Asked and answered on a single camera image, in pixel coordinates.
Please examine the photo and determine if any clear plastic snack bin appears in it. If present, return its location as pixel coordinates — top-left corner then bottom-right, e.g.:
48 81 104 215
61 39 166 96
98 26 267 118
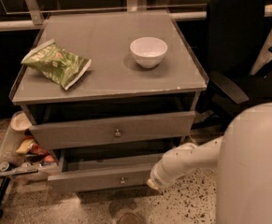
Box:
0 111 60 184

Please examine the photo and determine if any metal railing bar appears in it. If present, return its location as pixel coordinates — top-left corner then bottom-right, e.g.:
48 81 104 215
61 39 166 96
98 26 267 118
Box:
0 0 272 34

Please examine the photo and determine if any grey drawer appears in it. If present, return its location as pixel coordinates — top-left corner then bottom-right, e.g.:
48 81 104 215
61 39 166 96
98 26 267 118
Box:
30 111 195 149
48 148 162 193

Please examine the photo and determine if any black office chair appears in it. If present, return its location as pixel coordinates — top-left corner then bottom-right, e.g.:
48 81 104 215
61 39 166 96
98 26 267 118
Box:
196 0 272 129

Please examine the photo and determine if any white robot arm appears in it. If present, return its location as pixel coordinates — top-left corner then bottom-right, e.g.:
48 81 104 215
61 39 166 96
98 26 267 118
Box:
147 103 272 224

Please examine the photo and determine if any white ceramic bowl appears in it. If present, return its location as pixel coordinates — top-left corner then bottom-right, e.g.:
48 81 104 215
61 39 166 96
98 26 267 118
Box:
130 37 167 68

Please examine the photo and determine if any green chip bag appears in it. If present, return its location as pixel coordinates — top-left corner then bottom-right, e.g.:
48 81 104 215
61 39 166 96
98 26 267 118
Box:
21 39 92 91

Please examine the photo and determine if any grey drawer cabinet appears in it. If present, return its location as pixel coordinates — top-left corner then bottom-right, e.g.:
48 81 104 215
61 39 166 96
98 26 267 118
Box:
8 10 209 198

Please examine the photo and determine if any yellow white gripper body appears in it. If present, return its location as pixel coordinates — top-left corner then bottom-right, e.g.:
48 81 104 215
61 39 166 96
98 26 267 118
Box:
147 179 159 190

